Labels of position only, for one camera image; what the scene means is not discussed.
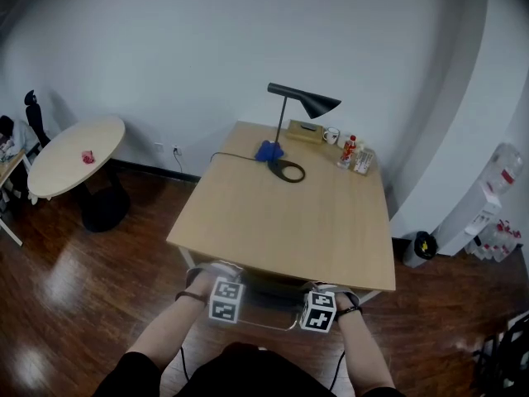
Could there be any person's left forearm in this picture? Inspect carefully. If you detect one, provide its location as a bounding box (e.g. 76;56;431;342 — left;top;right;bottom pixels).
125;274;216;372

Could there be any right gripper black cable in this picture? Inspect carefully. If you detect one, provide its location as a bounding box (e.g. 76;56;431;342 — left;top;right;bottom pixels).
327;349;347;391

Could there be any black lamp cable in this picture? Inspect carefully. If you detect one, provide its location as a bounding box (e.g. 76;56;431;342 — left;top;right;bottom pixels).
209;151;265;165

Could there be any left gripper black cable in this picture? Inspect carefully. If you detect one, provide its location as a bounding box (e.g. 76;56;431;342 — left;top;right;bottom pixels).
179;344;192;383

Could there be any person's black clothing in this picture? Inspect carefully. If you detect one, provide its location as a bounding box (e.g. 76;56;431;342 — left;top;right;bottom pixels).
93;341;408;397

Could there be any black desk lamp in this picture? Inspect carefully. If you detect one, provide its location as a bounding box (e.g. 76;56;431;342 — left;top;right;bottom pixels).
267;82;343;185

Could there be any white water dispenser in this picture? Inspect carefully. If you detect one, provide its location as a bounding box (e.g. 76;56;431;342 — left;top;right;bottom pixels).
432;179;503;259

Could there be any black right wrist band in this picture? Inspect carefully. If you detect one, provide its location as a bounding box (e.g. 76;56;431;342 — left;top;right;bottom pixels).
335;304;364;321

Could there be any red and white bottle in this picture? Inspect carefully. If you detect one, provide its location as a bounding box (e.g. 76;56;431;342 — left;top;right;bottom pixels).
336;134;358;170

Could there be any wooden tissue box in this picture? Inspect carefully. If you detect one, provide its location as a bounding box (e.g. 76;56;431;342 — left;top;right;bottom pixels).
285;118;325;145

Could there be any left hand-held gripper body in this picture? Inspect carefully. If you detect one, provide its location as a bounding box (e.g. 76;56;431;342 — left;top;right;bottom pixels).
185;261;245;326

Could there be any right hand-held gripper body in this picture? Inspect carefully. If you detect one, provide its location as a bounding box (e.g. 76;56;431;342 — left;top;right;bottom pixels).
298;281;362;334

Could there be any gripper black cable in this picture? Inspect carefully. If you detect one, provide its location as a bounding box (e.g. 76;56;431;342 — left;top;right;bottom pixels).
179;344;192;383
327;349;347;391

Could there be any person's right forearm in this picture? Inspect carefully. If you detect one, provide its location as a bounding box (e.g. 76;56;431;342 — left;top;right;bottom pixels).
334;294;397;391

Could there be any grey waste bin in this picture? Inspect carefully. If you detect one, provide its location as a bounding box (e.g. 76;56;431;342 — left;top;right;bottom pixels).
402;230;439;269

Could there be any round wooden side table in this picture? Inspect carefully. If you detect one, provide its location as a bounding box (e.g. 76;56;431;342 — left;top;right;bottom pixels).
26;115;131;234

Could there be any dark left wrist band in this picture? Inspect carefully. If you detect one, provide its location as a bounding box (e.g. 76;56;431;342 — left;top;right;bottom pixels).
174;290;208;307

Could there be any blue crumpled cloth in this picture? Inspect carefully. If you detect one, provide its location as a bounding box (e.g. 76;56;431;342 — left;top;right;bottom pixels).
254;139;286;163

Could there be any black frame object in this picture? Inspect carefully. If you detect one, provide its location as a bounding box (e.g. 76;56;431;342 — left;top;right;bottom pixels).
473;309;529;397

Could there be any black high-back chair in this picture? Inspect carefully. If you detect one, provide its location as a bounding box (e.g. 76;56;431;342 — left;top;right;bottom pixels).
23;89;51;149

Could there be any large clear water jug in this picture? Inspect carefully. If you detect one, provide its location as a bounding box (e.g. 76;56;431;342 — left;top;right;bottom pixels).
480;141;525;199

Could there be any group of small water bottles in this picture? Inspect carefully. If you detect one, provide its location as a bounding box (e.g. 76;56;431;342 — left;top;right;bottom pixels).
465;218;525;263

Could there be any white-legged desk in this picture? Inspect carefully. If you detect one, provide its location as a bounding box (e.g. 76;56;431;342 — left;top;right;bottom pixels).
0;149;27;248

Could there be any light wooden table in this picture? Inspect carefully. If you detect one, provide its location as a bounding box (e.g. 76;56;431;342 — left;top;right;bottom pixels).
166;120;397;305

